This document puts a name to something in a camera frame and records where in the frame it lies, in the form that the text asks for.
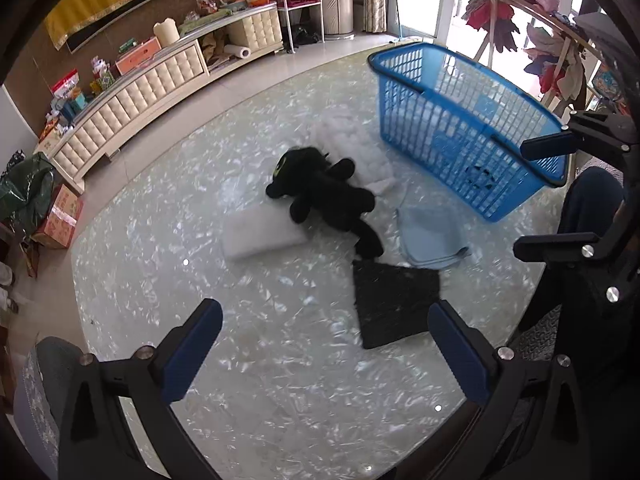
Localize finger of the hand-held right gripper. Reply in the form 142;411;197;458
514;232;628;306
520;111;640;161

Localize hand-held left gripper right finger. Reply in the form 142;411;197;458
427;300;596;480

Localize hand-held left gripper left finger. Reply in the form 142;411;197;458
57;298;224;480

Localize black fuzzy mat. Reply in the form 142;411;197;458
351;259;443;351

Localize blue plastic mesh basket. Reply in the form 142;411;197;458
367;42;571;223

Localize light blue cloth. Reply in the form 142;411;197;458
395;206;473;268

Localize white quilted cloth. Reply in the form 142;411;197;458
307;115;396;196

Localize black plush toy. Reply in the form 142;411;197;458
265;146;386;261

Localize grey patterned sofa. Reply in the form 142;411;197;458
507;305;563;361

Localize person's dark blue trouser leg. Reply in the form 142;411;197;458
559;166;627;235

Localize clothes drying rack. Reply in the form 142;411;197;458
435;0;616;116

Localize grey patterned stool cushion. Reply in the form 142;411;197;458
12;336;83;480

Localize glass sliding door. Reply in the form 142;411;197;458
390;0;501;68

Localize flat mop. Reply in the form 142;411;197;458
386;0;422;47

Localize pink printed cardboard box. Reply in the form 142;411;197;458
31;184;85;250

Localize green plastic bag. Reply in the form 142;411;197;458
0;152;56;231

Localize cream tufted TV cabinet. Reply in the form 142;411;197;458
34;2;285;196

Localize assorted small boxes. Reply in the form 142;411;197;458
39;100;76;143

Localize black bag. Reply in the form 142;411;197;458
290;25;321;46

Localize white metal shelf rack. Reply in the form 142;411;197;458
250;0;325;53

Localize colourful gift bag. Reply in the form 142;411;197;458
90;57;116;92

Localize red and white snack bag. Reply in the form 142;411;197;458
51;69;81;101

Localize pink rectangular box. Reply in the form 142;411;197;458
114;37;163;76

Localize tan crumpled paper bag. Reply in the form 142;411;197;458
202;30;231;68

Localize cream cylindrical container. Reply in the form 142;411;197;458
152;17;180;48

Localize black wall television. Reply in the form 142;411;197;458
67;0;221;56

